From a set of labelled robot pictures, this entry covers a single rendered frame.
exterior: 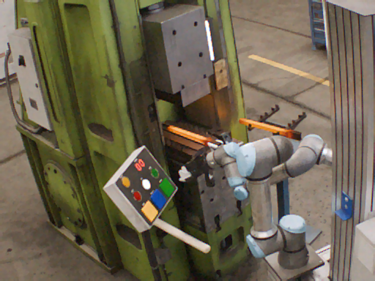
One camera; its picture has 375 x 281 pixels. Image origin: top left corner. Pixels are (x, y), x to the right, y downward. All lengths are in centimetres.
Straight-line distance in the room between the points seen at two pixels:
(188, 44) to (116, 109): 49
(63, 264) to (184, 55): 195
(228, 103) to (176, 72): 63
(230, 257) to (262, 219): 136
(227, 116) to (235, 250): 88
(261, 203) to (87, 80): 135
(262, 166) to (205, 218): 118
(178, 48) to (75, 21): 61
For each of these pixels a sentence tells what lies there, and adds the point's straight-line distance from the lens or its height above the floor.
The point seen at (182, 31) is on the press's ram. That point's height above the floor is 167.
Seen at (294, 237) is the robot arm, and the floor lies 100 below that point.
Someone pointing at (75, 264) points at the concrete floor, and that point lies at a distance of 406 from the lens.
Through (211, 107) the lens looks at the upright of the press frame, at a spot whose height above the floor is 106.
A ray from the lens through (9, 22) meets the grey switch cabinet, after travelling 800.
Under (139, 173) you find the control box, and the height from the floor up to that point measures 114.
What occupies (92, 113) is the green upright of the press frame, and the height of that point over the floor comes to 122.
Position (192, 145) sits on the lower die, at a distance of 314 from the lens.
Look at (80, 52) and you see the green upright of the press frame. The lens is 307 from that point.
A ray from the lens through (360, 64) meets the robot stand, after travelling 178.
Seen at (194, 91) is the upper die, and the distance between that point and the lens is 296.
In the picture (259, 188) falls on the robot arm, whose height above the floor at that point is 129.
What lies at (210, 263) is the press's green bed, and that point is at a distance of 348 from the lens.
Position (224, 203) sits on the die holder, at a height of 60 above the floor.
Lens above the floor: 252
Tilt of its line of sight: 29 degrees down
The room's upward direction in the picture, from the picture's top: 10 degrees counter-clockwise
